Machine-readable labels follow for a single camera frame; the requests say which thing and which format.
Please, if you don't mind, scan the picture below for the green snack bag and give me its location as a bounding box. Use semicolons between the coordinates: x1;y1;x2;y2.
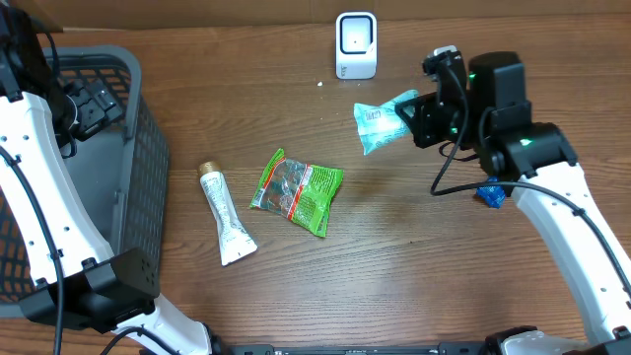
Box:
249;148;344;238

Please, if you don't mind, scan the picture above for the blue snack packet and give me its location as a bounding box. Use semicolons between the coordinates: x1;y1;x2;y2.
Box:
476;185;507;209

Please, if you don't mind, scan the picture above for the grey plastic basket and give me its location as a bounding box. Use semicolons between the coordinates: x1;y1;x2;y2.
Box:
0;44;171;320

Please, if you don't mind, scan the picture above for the teal tissue packet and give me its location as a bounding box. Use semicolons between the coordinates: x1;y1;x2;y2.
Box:
353;90;419;156

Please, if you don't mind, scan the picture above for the white barcode scanner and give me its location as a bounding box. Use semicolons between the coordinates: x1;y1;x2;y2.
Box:
335;12;378;80

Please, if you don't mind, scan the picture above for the white tube gold cap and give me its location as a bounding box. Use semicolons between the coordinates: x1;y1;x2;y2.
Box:
198;161;258;266

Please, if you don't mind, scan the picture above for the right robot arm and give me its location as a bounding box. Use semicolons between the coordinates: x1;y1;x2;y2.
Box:
395;46;630;354

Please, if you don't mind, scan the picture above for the black table edge rail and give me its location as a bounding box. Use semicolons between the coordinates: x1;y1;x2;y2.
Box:
211;324;631;355

